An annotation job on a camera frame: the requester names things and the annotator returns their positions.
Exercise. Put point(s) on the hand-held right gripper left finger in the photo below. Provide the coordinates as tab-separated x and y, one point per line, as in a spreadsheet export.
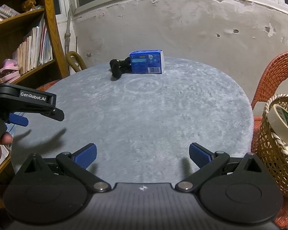
86	155

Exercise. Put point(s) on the brown teddy bear toy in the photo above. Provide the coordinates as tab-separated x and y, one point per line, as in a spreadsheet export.
28	4

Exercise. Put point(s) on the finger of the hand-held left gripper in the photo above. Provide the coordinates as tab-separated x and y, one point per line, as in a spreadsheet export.
57	115
19	120

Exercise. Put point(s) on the black fluffy hair clip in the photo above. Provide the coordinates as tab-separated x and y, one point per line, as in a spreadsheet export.
117	69

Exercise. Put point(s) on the woven bamboo basket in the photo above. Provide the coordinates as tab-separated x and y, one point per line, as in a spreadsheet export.
271	160

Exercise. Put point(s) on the white wall pipe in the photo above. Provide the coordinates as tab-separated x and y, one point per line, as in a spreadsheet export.
67	33

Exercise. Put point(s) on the cream masking tape roll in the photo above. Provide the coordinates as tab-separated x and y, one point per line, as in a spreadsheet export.
276	122

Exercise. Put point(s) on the orange wicker chair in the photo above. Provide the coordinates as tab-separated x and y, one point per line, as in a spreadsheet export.
278	64

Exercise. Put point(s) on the stack of pastel notebooks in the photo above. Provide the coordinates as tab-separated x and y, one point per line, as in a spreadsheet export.
2	14

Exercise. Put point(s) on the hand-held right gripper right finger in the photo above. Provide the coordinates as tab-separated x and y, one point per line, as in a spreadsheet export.
199	155

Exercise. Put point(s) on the wooden bookshelf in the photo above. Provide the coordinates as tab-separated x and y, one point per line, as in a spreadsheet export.
55	40

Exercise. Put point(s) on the blue tissue pack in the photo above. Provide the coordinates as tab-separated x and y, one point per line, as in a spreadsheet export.
146	62

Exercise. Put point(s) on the pink plastic toy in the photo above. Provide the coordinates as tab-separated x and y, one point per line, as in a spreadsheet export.
9	64

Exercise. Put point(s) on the row of upright books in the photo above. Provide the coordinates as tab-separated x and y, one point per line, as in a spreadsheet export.
33	50

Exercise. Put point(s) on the grey plush desktop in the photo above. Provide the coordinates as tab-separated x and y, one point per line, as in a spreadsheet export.
146	115

